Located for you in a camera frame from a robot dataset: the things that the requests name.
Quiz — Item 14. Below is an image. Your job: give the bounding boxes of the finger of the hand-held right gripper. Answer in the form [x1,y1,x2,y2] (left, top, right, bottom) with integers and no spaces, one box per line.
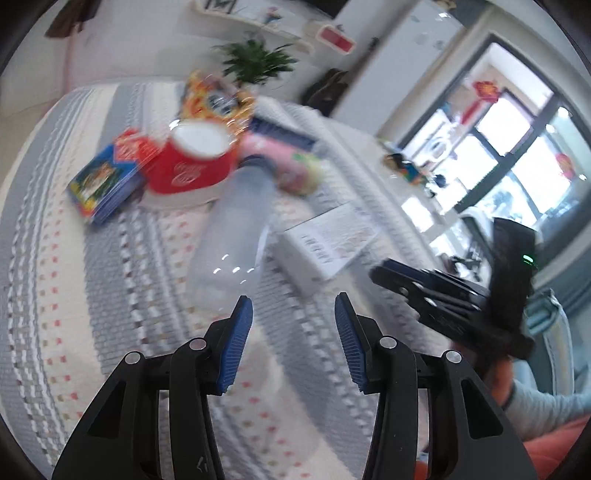
[368,267,485,344]
[381,258,491,303]

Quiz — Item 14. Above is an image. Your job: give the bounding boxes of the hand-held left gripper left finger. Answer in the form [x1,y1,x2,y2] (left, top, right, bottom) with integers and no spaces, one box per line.
[52,295,254,480]

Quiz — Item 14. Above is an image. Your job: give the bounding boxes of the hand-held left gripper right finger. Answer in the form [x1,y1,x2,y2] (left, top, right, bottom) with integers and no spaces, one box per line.
[334,293,539,480]

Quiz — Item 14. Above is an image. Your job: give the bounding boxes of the clear plastic bottle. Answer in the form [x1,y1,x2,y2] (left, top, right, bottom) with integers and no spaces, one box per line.
[185,156,278,311]

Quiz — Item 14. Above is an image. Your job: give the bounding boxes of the person's right forearm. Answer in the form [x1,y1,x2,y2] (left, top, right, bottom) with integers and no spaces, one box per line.
[480,356,591,439]

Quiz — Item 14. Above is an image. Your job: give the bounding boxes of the white cardboard box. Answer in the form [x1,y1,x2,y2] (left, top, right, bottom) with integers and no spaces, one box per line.
[274,202,380,282]

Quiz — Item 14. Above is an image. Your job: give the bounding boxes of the colourful toy figures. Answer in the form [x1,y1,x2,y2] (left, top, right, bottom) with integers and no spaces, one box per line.
[382,152,446,197]

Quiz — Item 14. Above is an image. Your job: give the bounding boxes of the black framed window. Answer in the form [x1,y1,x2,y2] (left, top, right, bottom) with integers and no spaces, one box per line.
[378,32,591,305]

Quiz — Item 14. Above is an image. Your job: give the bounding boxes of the red window sticker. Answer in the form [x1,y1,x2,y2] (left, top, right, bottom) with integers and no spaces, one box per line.
[554,153,580,183]

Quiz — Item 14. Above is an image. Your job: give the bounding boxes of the striped dotted blanket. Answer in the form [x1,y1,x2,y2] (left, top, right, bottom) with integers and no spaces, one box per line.
[0,80,462,480]

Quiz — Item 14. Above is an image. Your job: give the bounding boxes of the red paper noodle bowl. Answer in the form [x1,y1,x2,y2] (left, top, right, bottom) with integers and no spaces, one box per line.
[142,117,241,210]

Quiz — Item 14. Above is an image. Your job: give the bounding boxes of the pink snack packet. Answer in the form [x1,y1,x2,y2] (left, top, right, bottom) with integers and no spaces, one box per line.
[240,131,326,195]

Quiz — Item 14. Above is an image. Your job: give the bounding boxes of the red knot decoration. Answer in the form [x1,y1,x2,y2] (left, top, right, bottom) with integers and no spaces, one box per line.
[459,78,502,127]

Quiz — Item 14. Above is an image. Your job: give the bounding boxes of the orange cloth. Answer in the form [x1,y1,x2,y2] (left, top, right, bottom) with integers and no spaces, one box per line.
[414,415,591,480]

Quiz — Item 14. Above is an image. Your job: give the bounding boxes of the blue card box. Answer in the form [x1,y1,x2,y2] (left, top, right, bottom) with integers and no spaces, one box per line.
[67,144,147,226]

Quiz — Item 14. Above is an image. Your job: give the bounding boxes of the dark blue flat box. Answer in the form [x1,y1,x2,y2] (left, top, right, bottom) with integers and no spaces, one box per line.
[249,115,317,151]

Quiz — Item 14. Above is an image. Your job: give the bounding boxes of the black bag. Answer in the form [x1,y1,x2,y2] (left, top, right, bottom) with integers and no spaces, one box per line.
[301,68,352,116]

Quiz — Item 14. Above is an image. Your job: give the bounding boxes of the red snack packet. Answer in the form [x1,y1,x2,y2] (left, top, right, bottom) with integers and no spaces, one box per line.
[115,128,162,168]

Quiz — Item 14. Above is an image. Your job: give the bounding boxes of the white cabinet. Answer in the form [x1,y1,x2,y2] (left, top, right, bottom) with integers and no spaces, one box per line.
[331,0,465,136]

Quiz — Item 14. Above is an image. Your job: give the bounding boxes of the yellow snack bag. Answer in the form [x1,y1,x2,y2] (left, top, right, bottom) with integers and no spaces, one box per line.
[178,70,257,136]

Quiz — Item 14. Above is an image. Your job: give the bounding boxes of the green potted plant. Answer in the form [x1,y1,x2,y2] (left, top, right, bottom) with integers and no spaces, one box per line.
[213,39,300,88]

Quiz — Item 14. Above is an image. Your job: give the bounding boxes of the white wall shelf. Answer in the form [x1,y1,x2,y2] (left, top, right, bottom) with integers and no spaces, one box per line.
[193,0,315,52]

